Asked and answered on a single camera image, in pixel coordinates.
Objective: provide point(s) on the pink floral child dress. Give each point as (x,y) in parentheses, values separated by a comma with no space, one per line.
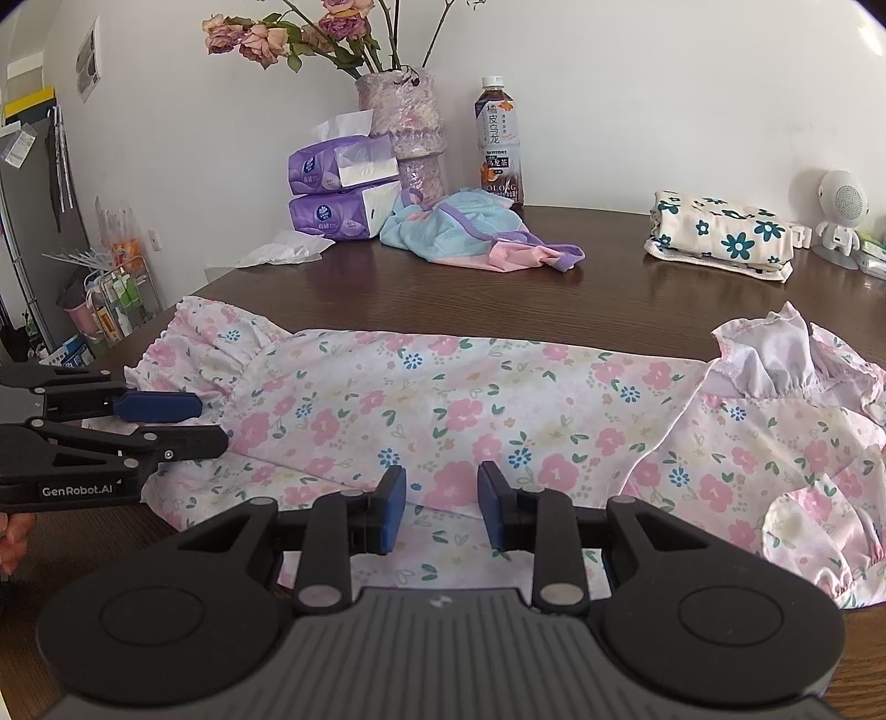
(776,446)

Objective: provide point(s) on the folded cream blue-flower cloth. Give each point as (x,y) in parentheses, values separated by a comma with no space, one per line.
(710,232)

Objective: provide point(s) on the white robot figure speaker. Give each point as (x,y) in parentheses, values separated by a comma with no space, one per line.
(844,206)

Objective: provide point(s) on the blue pink purple garment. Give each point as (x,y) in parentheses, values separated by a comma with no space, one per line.
(472,229)

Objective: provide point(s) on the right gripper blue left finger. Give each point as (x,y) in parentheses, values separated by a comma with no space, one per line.
(338,527)

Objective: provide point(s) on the upper purple tissue pack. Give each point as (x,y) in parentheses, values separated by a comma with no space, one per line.
(344,155)

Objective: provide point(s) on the white letter ornament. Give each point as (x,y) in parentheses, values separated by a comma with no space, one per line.
(801,236)

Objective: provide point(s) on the purple tissue pack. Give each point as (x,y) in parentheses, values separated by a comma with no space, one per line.
(356,214)
(344,155)

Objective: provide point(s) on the crumpled white tissue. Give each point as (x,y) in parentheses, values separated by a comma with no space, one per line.
(287,248)

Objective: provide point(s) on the purple textured vase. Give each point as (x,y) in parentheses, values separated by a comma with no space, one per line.
(405,108)

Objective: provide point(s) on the left hand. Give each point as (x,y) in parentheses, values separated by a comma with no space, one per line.
(15,536)

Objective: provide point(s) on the lower purple tissue pack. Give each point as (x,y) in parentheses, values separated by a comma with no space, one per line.
(356,214)

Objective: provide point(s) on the oolong tea bottle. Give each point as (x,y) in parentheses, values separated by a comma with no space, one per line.
(498,136)

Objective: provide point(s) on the dried rose bouquet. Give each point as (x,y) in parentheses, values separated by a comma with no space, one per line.
(358,38)

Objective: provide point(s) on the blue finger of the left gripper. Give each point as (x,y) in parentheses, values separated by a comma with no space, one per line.
(157,407)
(183,443)

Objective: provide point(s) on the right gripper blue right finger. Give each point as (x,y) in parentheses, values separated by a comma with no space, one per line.
(544,524)

